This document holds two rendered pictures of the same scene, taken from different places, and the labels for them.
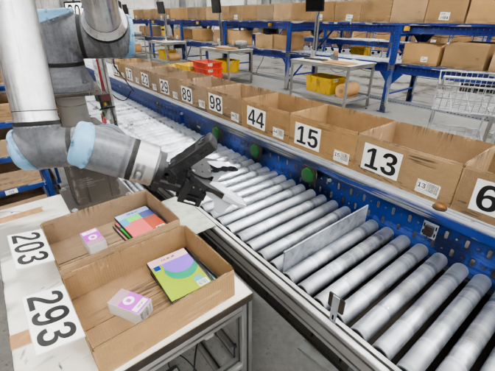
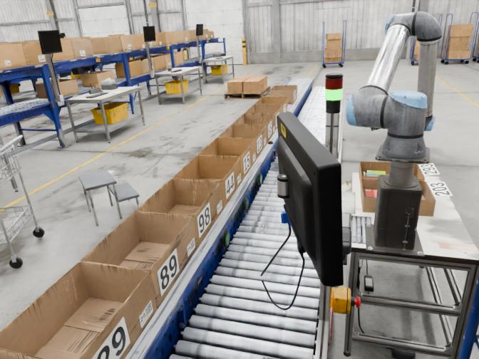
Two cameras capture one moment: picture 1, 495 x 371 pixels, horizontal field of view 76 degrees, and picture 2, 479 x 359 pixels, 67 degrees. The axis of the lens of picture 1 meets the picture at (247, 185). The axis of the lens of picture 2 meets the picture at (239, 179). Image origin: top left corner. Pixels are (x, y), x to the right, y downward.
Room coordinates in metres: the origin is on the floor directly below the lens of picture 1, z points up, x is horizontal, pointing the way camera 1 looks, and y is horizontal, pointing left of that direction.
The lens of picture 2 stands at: (2.78, 1.56, 1.81)
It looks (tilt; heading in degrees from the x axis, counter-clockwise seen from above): 23 degrees down; 235
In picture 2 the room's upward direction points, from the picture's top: 4 degrees counter-clockwise
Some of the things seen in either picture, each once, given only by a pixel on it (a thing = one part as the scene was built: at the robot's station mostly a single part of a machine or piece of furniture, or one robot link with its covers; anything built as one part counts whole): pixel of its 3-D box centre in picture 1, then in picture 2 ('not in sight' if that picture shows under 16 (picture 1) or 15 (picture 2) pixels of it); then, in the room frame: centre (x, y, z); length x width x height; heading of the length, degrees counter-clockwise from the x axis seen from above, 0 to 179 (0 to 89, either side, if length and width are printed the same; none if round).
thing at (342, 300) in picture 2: not in sight; (342, 293); (1.85, 0.86, 0.84); 0.15 x 0.09 x 0.07; 38
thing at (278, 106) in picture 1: (282, 115); (209, 179); (1.78, -0.20, 0.97); 0.39 x 0.29 x 0.17; 38
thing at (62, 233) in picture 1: (113, 232); (395, 196); (0.90, 0.47, 0.80); 0.38 x 0.28 x 0.10; 130
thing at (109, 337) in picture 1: (151, 285); (389, 176); (0.65, 0.27, 0.80); 0.38 x 0.28 x 0.10; 130
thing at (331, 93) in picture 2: not in sight; (333, 88); (1.92, 0.83, 1.62); 0.05 x 0.05 x 0.06
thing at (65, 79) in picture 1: (65, 74); (404, 142); (1.26, 0.69, 1.27); 0.19 x 0.19 x 0.10
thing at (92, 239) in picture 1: (93, 242); not in sight; (0.87, 0.53, 0.78); 0.10 x 0.06 x 0.05; 42
